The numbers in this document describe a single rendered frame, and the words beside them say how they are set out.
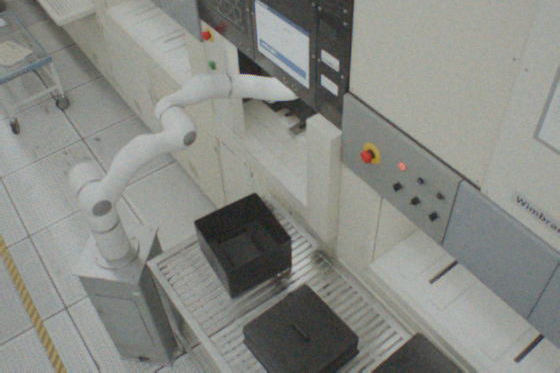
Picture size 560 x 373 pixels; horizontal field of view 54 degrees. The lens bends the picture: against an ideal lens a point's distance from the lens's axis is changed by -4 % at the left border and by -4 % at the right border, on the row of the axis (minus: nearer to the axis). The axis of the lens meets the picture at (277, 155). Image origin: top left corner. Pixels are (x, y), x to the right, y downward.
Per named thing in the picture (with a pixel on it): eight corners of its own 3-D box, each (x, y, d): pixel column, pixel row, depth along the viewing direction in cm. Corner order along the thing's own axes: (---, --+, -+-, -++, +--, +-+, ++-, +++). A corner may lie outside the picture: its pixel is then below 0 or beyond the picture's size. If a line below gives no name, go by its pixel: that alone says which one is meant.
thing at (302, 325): (241, 341, 196) (238, 323, 187) (306, 295, 208) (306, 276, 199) (294, 405, 179) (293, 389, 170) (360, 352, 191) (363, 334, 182)
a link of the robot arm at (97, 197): (83, 199, 207) (99, 228, 198) (64, 184, 198) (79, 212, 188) (187, 116, 213) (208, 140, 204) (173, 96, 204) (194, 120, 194)
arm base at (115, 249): (86, 266, 221) (72, 238, 208) (102, 228, 234) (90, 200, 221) (130, 272, 218) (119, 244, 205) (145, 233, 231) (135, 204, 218)
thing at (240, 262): (258, 218, 235) (255, 191, 223) (294, 265, 218) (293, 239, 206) (198, 247, 226) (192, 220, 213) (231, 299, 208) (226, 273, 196)
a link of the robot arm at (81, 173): (95, 238, 207) (76, 196, 190) (78, 207, 218) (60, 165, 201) (124, 224, 212) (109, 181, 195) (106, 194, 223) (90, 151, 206)
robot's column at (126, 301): (118, 359, 272) (71, 274, 218) (135, 310, 291) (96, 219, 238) (172, 367, 268) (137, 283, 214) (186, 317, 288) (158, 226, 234)
